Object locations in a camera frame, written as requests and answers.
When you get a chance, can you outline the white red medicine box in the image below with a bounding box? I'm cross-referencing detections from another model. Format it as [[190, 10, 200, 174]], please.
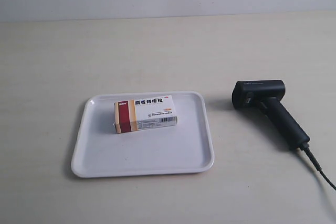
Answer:
[[114, 95, 178, 134]]

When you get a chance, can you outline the black barcode scanner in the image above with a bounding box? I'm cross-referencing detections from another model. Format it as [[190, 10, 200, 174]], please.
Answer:
[[232, 80, 310, 151]]

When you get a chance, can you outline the white plastic tray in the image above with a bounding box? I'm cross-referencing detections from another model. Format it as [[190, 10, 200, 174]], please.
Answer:
[[71, 91, 214, 178]]

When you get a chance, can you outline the black scanner cable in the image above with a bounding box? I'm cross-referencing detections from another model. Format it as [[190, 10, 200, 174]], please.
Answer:
[[300, 144, 336, 191]]

